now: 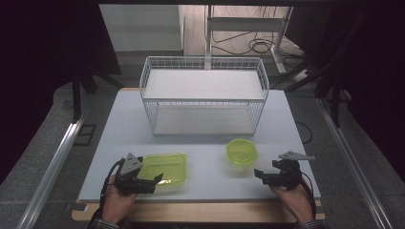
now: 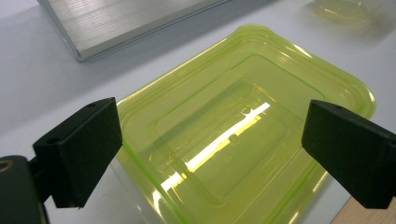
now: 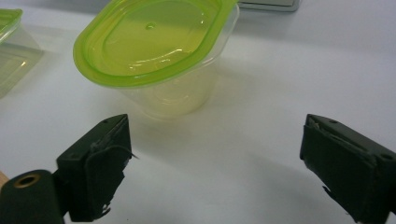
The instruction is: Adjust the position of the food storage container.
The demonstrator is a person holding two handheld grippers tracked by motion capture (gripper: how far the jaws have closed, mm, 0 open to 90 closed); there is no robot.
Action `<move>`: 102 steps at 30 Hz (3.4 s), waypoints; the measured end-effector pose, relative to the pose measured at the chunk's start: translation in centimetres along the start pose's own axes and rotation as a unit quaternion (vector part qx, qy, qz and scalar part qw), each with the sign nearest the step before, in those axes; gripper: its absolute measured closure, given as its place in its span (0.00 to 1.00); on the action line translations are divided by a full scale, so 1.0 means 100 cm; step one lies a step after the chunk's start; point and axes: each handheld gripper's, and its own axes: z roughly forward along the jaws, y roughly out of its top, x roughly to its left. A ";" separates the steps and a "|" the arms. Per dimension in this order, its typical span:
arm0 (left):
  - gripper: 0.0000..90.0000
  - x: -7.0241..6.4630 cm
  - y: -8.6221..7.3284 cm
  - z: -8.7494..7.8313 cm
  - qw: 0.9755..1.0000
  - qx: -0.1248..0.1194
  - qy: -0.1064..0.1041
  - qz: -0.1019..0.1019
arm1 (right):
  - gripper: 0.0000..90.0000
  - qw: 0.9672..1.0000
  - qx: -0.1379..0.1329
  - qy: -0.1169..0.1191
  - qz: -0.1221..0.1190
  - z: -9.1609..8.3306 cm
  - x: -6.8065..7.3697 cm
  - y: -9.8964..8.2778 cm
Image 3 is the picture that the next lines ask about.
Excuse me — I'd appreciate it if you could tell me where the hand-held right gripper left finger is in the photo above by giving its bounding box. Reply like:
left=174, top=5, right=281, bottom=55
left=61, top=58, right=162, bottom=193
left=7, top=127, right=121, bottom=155
left=55, top=113, right=140, bottom=223

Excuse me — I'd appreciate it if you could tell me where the clear container with green lid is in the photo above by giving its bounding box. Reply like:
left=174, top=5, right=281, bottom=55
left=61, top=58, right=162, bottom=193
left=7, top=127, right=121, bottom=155
left=0, top=7, right=45, bottom=100
left=73, top=0, right=241, bottom=120

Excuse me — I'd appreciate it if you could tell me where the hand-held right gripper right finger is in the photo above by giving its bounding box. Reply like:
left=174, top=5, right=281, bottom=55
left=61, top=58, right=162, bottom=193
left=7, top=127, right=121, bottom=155
left=299, top=113, right=396, bottom=224

